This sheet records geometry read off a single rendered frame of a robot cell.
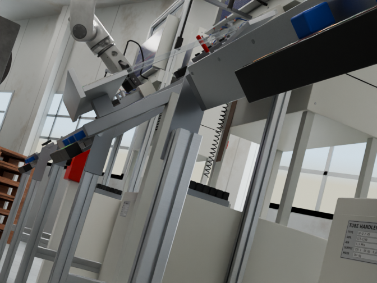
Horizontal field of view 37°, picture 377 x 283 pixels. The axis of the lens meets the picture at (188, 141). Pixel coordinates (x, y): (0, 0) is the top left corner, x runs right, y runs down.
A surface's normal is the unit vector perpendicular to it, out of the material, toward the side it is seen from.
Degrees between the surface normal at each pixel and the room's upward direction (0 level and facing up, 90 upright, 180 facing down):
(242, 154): 90
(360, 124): 90
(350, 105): 90
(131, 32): 90
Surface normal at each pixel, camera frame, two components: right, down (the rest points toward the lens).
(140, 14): -0.64, -0.32
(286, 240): 0.36, -0.07
